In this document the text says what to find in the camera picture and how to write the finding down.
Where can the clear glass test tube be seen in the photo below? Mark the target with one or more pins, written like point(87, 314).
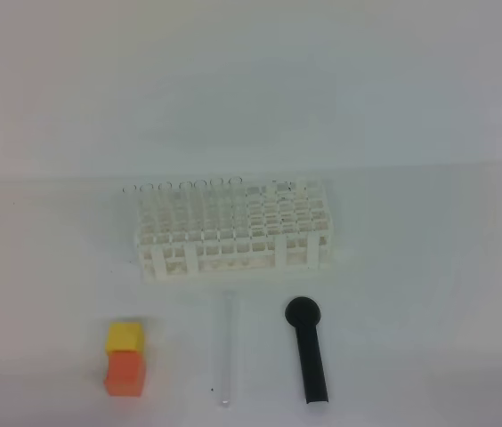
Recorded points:
point(226, 363)

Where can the white plastic test tube rack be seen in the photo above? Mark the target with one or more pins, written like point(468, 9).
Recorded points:
point(288, 226)

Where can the black plastic scoop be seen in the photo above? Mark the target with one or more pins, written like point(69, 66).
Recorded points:
point(304, 315)

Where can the yellow cube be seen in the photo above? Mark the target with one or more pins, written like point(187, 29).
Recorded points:
point(125, 336)

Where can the orange cube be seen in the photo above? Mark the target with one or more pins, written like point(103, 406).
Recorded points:
point(126, 373)

